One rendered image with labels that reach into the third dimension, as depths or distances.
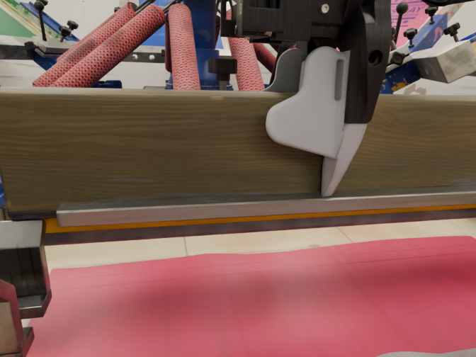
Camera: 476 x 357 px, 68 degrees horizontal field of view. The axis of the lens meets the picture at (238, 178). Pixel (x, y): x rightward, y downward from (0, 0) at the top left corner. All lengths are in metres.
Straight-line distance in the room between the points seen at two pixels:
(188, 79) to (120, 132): 0.45
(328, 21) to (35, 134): 0.17
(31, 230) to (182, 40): 0.57
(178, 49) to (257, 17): 0.54
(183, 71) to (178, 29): 0.13
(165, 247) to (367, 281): 0.18
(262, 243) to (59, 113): 0.22
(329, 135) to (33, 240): 0.18
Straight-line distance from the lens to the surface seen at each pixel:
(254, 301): 0.28
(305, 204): 0.23
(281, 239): 0.36
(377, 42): 0.21
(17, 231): 0.24
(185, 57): 0.71
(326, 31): 0.22
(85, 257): 0.34
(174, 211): 0.22
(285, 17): 0.21
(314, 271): 0.32
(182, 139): 0.22
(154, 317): 0.27
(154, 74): 4.31
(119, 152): 0.22
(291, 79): 0.27
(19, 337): 0.22
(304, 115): 0.21
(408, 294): 0.32
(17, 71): 4.55
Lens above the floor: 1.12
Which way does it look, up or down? 18 degrees down
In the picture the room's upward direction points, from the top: 2 degrees clockwise
